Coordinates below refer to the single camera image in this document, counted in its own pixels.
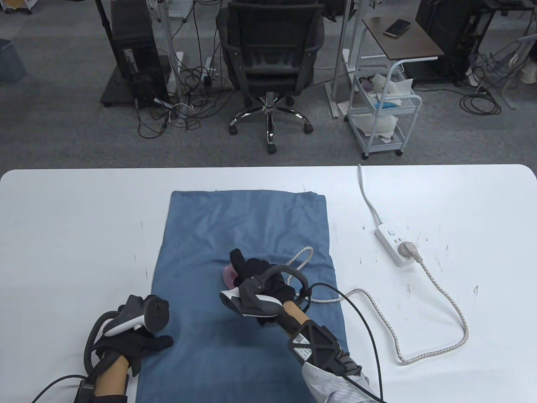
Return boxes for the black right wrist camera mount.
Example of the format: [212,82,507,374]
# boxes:
[287,320,362,375]

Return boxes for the person's right forearm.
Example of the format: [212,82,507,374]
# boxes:
[277,300,372,403]

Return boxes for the white table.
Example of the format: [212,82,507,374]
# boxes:
[0,165,537,403]

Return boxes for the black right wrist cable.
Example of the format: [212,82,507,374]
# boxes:
[308,283,388,403]

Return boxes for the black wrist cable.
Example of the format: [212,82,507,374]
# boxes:
[308,283,388,403]
[31,374,89,403]

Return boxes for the coiled black cable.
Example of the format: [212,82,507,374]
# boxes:
[459,90,502,116]

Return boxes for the tangle of black floor cables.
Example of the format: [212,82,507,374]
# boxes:
[138,63,235,139]

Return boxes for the blue pillowcase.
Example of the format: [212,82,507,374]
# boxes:
[136,190,351,403]

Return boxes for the white metal frame post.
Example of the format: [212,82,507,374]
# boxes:
[157,0,183,99]
[326,0,362,119]

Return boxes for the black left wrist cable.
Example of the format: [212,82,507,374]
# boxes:
[31,374,89,403]

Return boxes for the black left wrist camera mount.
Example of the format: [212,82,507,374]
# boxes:
[73,378,97,403]

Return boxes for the grey white hand controller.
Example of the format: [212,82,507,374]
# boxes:
[219,267,312,319]
[84,294,170,370]

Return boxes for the white rolling cart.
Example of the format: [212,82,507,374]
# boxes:
[344,59,422,160]

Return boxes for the brown side table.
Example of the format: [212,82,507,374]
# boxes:
[362,17,445,61]

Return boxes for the person's left forearm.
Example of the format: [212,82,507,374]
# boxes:
[92,355,130,403]

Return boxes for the grey white right hand controller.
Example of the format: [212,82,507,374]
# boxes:
[219,267,312,319]

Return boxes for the grey white left hand controller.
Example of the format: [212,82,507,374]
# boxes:
[84,294,170,370]

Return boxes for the black floor stand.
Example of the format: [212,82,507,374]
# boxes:
[94,0,139,108]

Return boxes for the white power strip cable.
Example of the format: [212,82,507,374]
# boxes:
[358,164,383,227]

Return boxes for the person's left hand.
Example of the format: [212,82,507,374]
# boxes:
[95,295,175,377]

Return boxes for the braided iron cord with plug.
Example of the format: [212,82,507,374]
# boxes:
[285,241,469,366]

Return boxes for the smartphone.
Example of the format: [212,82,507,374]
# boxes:
[383,19,412,39]

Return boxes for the black office chair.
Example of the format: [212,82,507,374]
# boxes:
[216,0,326,154]

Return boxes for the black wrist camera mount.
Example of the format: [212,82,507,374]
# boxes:
[287,320,362,375]
[73,378,97,403]

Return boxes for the pile of white papers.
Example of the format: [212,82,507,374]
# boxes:
[356,110,399,143]

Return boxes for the crumpled white paper sheets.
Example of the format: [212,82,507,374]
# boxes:
[369,73,415,100]

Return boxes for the person's right hand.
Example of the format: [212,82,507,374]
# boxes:
[229,249,296,328]

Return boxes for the black computer tower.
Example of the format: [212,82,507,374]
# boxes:
[415,0,483,76]
[110,0,170,109]

